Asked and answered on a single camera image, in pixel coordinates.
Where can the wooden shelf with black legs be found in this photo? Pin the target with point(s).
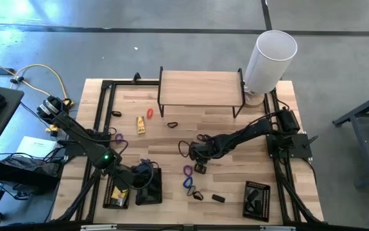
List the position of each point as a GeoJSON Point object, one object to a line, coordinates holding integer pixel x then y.
{"type": "Point", "coordinates": [200, 88]}

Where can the purple coil wristband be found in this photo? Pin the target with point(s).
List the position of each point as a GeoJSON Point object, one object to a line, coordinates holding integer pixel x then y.
{"type": "Point", "coordinates": [115, 137]}
{"type": "Point", "coordinates": [184, 170]}

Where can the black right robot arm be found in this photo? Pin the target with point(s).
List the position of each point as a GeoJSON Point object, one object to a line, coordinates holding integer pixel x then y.
{"type": "Point", "coordinates": [251, 131]}

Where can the black aluminium rig frame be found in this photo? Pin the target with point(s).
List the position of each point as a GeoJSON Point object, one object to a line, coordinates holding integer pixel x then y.
{"type": "Point", "coordinates": [129, 83]}

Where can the blue coil wristband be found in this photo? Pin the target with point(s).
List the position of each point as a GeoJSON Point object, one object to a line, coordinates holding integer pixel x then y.
{"type": "Point", "coordinates": [184, 183]}

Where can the small black block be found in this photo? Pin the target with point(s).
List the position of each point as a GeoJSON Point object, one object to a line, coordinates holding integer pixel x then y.
{"type": "Point", "coordinates": [218, 198]}

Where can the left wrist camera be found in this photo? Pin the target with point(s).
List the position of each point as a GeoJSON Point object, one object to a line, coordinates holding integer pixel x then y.
{"type": "Point", "coordinates": [145, 164]}

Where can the black slotted plastic basket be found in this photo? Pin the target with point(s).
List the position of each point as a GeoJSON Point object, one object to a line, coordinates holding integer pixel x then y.
{"type": "Point", "coordinates": [266, 208]}
{"type": "Point", "coordinates": [106, 195]}
{"type": "Point", "coordinates": [158, 192]}

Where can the black side desk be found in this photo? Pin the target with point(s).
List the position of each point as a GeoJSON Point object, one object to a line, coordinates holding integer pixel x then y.
{"type": "Point", "coordinates": [14, 96]}

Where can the white shade table lamp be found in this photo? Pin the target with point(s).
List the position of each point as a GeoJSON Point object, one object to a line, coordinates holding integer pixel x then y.
{"type": "Point", "coordinates": [274, 64]}

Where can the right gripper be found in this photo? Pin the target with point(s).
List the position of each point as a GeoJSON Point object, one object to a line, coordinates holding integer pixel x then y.
{"type": "Point", "coordinates": [201, 152]}

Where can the orange coil wristband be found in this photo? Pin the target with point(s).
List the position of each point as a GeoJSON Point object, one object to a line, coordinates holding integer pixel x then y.
{"type": "Point", "coordinates": [148, 113]}

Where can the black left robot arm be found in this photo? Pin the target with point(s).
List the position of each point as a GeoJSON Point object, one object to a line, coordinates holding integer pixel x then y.
{"type": "Point", "coordinates": [81, 138]}

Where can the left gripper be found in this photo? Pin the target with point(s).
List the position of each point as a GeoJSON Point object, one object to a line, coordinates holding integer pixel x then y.
{"type": "Point", "coordinates": [139, 179]}

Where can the black elastic band loop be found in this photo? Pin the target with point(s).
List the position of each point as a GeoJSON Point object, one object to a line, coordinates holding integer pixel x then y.
{"type": "Point", "coordinates": [172, 127]}
{"type": "Point", "coordinates": [113, 114]}
{"type": "Point", "coordinates": [250, 208]}
{"type": "Point", "coordinates": [258, 205]}
{"type": "Point", "coordinates": [199, 136]}
{"type": "Point", "coordinates": [187, 192]}
{"type": "Point", "coordinates": [200, 197]}
{"type": "Point", "coordinates": [253, 195]}

